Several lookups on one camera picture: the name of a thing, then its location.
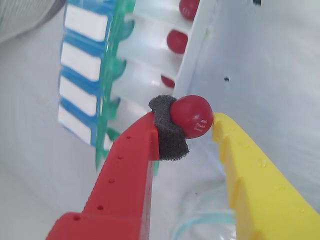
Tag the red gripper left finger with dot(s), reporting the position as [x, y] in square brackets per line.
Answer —
[125, 180]

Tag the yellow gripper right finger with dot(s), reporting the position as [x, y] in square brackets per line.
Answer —
[262, 195]

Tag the clear glass bowl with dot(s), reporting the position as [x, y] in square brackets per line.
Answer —
[180, 225]

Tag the green-lidded weekly pill organizer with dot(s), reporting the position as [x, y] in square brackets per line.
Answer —
[150, 65]

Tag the pale grey tablecloth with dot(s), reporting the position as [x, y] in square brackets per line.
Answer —
[262, 75]

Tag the blue-lidded weekly pill organizer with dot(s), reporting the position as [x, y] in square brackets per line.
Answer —
[80, 57]

